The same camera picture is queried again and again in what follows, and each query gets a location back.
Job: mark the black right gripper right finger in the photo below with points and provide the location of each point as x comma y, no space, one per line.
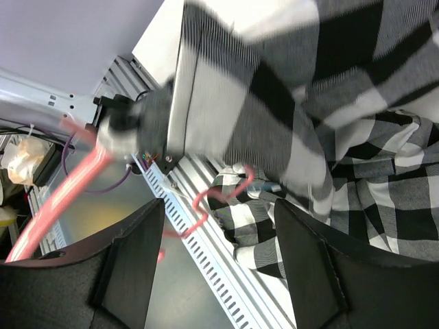
336,281

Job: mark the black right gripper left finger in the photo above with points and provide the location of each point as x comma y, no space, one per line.
102,281

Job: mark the pink hanger with chrome hook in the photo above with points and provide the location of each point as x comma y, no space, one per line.
75,183

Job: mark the black white checkered shirt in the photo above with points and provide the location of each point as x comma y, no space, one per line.
335,106

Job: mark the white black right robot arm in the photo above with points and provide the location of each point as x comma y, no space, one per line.
198,284

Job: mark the aluminium mounting rail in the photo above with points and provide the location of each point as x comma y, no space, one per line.
212,171

